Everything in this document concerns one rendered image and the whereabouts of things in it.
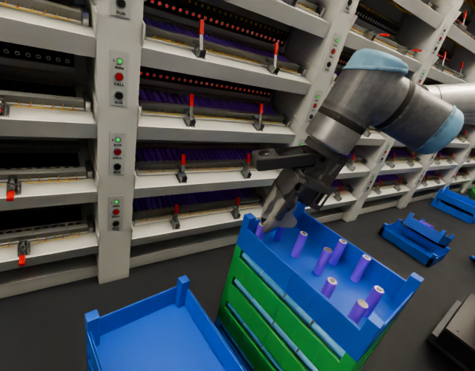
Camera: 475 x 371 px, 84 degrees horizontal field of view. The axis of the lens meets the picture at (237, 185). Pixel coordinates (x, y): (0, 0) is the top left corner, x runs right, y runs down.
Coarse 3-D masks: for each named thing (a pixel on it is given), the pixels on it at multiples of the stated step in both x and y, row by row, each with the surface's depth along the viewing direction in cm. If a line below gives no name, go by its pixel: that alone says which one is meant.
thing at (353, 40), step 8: (352, 24) 92; (368, 24) 120; (352, 32) 96; (384, 32) 128; (352, 40) 97; (360, 40) 99; (368, 40) 101; (400, 40) 134; (352, 48) 100; (360, 48) 102; (368, 48) 104; (376, 48) 106; (384, 48) 108; (408, 48) 132; (416, 48) 129; (400, 56) 116; (408, 56) 126; (416, 56) 129; (424, 56) 126; (408, 64) 123; (416, 64) 126
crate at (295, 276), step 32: (256, 224) 60; (320, 224) 65; (256, 256) 54; (288, 256) 59; (352, 256) 59; (288, 288) 49; (320, 288) 52; (352, 288) 54; (384, 288) 55; (416, 288) 49; (320, 320) 44; (352, 320) 40; (384, 320) 48; (352, 352) 40
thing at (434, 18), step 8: (392, 0) 99; (400, 0) 101; (408, 0) 103; (416, 0) 104; (424, 0) 109; (432, 0) 122; (440, 0) 120; (400, 8) 120; (408, 8) 106; (416, 8) 108; (424, 8) 110; (432, 8) 121; (440, 8) 120; (448, 8) 118; (424, 16) 113; (432, 16) 115; (440, 16) 117; (432, 24) 119
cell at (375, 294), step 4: (376, 288) 46; (380, 288) 46; (372, 292) 46; (376, 292) 45; (380, 292) 45; (368, 296) 47; (372, 296) 46; (376, 296) 46; (380, 296) 45; (368, 300) 47; (372, 300) 46; (376, 300) 46; (368, 304) 47; (372, 304) 46; (376, 304) 46; (368, 308) 47; (372, 308) 47; (368, 312) 47; (364, 316) 48; (368, 316) 48
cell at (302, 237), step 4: (300, 232) 57; (304, 232) 57; (300, 236) 56; (304, 236) 56; (300, 240) 57; (304, 240) 57; (296, 244) 58; (300, 244) 57; (296, 248) 58; (300, 248) 57; (292, 252) 59; (296, 252) 58; (292, 256) 59; (296, 256) 58
